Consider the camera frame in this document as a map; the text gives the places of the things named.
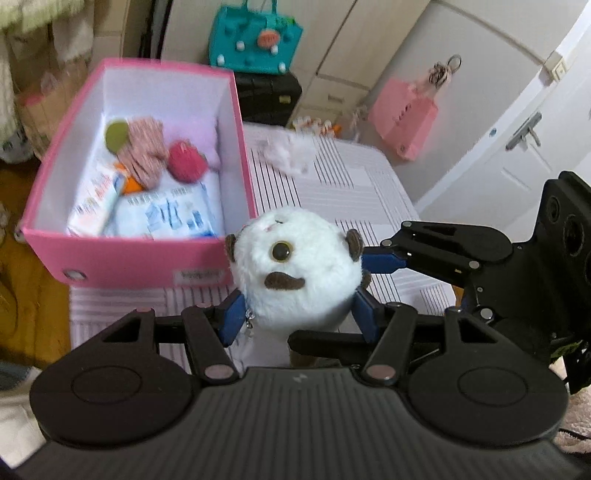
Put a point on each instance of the green makeup sponge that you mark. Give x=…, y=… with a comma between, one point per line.
x=115, y=134

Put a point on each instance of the white door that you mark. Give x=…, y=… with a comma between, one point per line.
x=485, y=184

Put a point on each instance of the cluster of small bottles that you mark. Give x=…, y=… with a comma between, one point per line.
x=318, y=125

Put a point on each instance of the purple fluffy cloth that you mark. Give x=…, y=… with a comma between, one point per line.
x=194, y=134

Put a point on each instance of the white wall switch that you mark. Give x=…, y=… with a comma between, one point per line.
x=557, y=68

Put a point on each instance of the blue wet wipes packet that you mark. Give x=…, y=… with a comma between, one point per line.
x=161, y=214

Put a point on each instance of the orange makeup sponge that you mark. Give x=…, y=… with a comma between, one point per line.
x=131, y=184

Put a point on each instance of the white tissue packet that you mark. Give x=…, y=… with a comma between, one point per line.
x=94, y=198

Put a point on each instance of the floral fabric scrunchie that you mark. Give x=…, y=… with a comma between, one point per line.
x=145, y=147

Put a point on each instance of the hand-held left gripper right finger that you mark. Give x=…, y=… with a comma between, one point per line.
x=367, y=314

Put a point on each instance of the teal felt tote bag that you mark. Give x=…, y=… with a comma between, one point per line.
x=235, y=27

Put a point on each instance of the striped tablecloth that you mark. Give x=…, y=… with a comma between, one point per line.
x=323, y=184

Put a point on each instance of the pink plastic bag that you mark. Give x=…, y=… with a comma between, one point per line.
x=401, y=115

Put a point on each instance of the white round plush toy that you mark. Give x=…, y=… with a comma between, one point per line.
x=300, y=263

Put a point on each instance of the pink cardboard box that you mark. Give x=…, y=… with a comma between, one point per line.
x=115, y=261

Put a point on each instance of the brown paper bag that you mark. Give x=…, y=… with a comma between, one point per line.
x=51, y=106

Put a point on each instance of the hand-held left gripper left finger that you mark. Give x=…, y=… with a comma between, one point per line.
x=233, y=316

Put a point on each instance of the black suitcase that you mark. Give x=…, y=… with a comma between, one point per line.
x=265, y=97

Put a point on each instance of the crumpled clear plastic bag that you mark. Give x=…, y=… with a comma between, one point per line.
x=286, y=150

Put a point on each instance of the cream wardrobe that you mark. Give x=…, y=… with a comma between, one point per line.
x=337, y=46

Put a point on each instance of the white quilted pajama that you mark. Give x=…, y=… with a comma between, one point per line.
x=9, y=83

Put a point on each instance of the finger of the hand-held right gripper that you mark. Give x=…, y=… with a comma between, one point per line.
x=383, y=261
x=323, y=344

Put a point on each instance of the pink fluffy pompom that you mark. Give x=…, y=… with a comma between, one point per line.
x=184, y=161

